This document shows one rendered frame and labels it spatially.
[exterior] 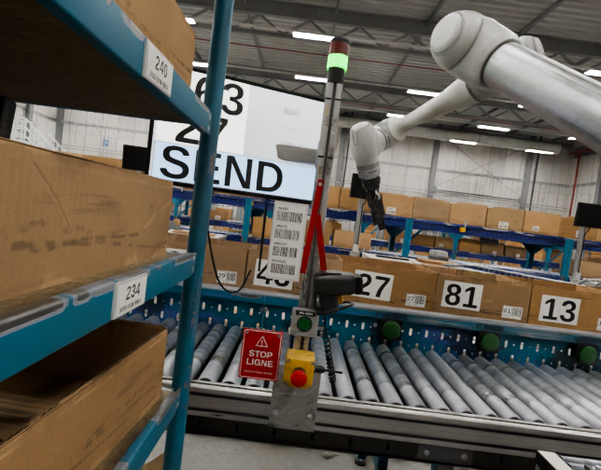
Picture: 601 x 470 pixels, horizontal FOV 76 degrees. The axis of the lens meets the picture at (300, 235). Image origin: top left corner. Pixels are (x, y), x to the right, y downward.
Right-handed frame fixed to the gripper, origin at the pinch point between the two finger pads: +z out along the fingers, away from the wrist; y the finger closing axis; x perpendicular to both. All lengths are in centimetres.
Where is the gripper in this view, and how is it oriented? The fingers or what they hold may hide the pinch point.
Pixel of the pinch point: (378, 220)
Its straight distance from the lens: 167.6
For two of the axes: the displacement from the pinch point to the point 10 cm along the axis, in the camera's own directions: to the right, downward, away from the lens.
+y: 2.2, 3.8, -9.0
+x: 9.4, -3.2, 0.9
